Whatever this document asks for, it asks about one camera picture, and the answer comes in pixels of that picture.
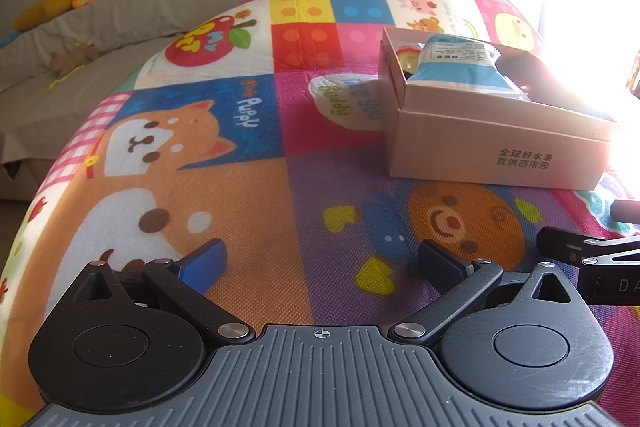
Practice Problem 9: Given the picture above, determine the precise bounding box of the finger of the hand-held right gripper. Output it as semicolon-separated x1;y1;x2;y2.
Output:
612;200;640;224
537;226;640;269

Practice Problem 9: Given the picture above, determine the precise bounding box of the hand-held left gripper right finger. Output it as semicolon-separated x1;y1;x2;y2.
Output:
388;240;582;348

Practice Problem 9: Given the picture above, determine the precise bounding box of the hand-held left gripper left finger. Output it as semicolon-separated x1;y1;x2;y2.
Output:
74;238;256;347

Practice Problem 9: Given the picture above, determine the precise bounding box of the cardboard box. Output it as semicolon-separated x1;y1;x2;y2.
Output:
377;26;620;192

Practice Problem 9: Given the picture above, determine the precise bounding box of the blue white wet wipes packet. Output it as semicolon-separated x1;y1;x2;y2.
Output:
405;33;531;100

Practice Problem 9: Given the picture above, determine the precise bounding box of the colourful printed play mat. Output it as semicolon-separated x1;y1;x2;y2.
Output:
0;0;640;413

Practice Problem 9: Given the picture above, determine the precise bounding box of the grey beige sofa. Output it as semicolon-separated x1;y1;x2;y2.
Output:
0;0;331;202

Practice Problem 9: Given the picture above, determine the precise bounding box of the brown plush toy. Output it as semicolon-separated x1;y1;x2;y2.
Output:
48;44;98;75

